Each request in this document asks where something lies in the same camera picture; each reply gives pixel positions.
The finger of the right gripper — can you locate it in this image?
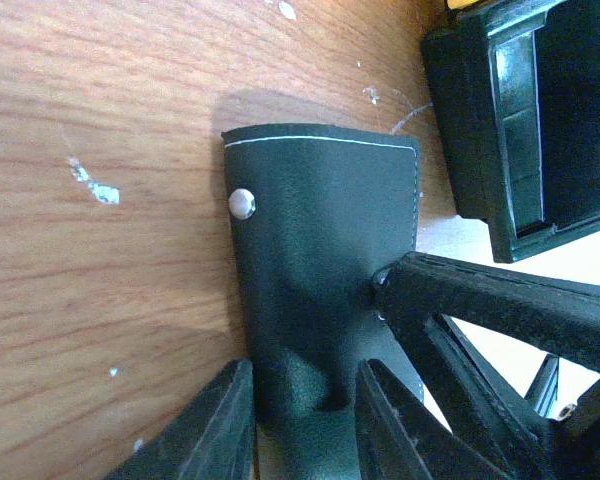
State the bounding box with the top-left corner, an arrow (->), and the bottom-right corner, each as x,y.
374,252 -> 600,479

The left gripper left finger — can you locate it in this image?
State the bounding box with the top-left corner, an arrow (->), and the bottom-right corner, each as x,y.
107,359 -> 255,479

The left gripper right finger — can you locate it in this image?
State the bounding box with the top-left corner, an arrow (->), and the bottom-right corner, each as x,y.
355,359 -> 508,479

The black bin with blue cards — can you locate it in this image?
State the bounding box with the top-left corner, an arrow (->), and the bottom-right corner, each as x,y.
421,1 -> 600,263

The black leather card holder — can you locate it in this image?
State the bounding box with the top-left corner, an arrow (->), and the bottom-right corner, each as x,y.
222,123 -> 423,479

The yellow plastic bin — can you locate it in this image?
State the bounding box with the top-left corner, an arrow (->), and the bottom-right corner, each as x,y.
445,0 -> 481,10

